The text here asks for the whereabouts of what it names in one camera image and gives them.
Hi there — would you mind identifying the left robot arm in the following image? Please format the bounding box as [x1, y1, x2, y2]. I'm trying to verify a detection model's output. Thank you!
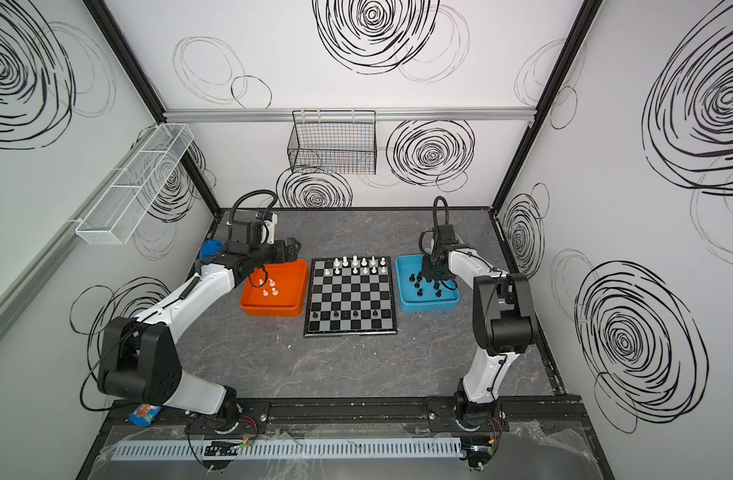
[96, 209, 300, 429]

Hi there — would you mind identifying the chess board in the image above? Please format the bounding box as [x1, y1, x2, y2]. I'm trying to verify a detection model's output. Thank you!
[304, 256, 398, 337]

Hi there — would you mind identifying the orange tray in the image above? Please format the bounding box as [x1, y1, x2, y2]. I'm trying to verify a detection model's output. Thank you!
[240, 259, 310, 317]

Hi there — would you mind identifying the blue lidded cup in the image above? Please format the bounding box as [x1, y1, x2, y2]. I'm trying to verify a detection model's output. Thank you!
[198, 240, 224, 263]

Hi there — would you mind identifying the black wire basket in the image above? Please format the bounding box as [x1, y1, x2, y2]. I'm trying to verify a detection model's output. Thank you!
[286, 109, 378, 175]

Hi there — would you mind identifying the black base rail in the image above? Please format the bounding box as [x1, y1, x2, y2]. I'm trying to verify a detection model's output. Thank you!
[104, 395, 590, 428]

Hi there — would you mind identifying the candy packet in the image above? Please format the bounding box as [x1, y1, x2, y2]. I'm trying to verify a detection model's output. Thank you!
[128, 404, 162, 427]

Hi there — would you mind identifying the white cable duct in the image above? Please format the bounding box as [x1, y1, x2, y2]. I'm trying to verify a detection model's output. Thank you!
[110, 438, 464, 462]

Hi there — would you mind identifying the blue tray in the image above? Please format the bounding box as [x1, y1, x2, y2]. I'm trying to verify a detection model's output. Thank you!
[395, 254, 461, 313]

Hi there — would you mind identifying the white wire shelf basket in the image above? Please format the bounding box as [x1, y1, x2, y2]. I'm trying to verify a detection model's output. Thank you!
[76, 123, 194, 246]

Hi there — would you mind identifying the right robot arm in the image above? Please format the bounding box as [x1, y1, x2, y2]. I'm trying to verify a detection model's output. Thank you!
[421, 224, 538, 420]

